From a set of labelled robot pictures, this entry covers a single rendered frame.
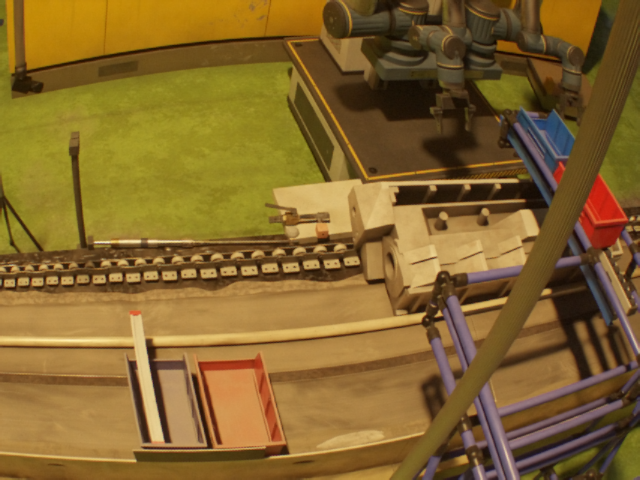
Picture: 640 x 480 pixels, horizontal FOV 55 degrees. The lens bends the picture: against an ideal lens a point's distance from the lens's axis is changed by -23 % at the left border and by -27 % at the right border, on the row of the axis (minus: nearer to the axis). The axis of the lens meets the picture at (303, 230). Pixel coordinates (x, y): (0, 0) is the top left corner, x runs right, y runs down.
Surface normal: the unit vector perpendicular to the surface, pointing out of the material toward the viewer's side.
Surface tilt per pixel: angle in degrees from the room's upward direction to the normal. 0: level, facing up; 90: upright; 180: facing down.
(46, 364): 0
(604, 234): 86
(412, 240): 10
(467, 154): 0
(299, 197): 0
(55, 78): 90
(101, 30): 90
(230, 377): 28
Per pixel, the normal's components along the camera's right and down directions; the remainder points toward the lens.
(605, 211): -0.97, 0.04
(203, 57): 0.20, 0.75
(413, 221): 0.15, -0.52
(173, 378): 0.20, -0.22
